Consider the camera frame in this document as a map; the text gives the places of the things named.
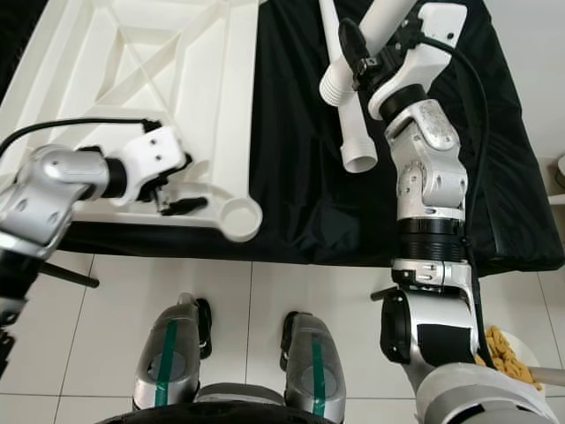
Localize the silver left robot leg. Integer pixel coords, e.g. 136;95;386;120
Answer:
132;293;215;412

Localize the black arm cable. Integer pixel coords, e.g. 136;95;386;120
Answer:
419;35;500;363
0;117;153;158

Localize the white round plate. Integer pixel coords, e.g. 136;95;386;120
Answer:
477;327;545;391

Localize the black cloth table cover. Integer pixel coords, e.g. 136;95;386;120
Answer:
0;0;539;273

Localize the white plastic chair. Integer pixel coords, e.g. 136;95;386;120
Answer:
550;155;565;206

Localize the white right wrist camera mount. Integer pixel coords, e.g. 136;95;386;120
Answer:
368;3;469;122

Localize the silver robot leg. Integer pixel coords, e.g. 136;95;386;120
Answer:
281;311;348;420
132;293;215;412

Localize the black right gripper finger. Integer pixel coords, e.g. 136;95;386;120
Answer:
338;18;369;89

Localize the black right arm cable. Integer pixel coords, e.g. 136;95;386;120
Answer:
419;35;500;363

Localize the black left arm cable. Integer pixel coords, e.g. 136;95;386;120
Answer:
0;117;153;158

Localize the black robot waist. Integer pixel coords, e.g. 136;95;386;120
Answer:
97;406;407;424

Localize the grey pole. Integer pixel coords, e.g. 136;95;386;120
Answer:
530;367;565;388

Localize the silver right robot leg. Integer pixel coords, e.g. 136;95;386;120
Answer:
281;311;348;420

